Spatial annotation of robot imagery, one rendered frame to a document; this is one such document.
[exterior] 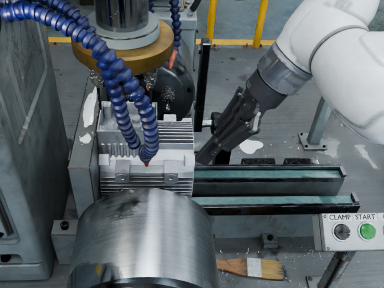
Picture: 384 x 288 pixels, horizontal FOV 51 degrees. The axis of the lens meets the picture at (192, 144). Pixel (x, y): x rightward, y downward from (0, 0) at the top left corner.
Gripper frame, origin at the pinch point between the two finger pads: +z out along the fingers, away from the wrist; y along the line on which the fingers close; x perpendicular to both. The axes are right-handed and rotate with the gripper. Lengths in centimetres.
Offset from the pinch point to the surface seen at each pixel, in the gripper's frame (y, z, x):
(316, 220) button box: 14.7, -6.0, 19.5
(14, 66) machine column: -2.6, 2.1, -40.1
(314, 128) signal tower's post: -34, 0, 46
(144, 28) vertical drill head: -3.1, -15.6, -24.1
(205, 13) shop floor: -307, 78, 87
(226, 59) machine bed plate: -88, 17, 31
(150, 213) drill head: 20.8, 0.5, -13.7
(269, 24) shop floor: -288, 49, 138
